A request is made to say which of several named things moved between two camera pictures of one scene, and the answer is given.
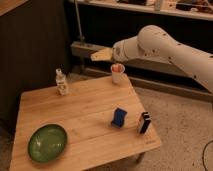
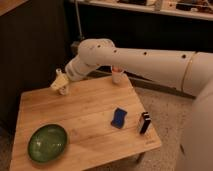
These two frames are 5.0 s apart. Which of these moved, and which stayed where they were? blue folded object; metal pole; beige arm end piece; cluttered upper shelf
Moved: beige arm end piece
Stayed: metal pole; blue folded object; cluttered upper shelf
